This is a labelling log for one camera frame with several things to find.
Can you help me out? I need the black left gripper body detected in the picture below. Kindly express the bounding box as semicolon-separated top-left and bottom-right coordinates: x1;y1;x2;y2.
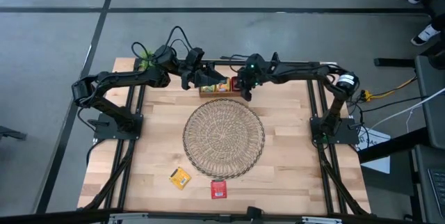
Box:
175;62;210;79

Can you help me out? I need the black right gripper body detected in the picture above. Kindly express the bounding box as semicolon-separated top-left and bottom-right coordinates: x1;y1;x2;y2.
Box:
236;53;270;89

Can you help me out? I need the red tea packet with barcode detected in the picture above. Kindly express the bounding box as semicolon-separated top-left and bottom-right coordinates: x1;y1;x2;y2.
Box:
210;179;228;200

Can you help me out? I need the wooden organizer box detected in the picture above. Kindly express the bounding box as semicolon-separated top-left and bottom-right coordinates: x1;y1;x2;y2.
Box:
198;76;250;99

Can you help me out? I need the round woven placemat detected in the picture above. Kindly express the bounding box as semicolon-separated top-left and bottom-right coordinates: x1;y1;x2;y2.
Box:
182;98;266;179

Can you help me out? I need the white box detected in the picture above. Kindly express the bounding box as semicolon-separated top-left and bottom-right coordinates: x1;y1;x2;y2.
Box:
357;125;393;175

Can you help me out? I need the dark grey desk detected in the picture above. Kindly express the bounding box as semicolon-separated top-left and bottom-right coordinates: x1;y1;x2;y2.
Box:
373;54;445;150
357;128;445;224

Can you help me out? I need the black stand foot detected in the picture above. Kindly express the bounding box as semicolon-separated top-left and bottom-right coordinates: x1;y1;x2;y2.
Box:
0;125;28;142

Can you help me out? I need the black keyboard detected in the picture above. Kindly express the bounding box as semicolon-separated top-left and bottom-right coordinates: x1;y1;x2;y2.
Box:
427;167;445;215

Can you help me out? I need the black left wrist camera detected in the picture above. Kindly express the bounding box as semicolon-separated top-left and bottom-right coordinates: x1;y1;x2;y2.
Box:
186;47;206;69

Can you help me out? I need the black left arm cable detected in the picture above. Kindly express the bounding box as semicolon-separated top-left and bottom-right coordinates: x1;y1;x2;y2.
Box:
131;25;194;61

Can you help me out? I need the yellow cable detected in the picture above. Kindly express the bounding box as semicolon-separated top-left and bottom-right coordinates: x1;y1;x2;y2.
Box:
361;76;418;102

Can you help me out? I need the black aluminium table frame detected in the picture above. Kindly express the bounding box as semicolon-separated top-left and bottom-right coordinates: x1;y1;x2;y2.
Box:
78;58;371;224

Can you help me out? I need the silver aluminium bracket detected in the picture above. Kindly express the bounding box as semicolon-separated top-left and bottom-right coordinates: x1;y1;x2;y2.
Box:
300;216;343;224
108;216;140;224

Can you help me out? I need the white cable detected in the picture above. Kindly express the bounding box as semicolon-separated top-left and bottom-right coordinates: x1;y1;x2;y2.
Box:
368;87;445;131

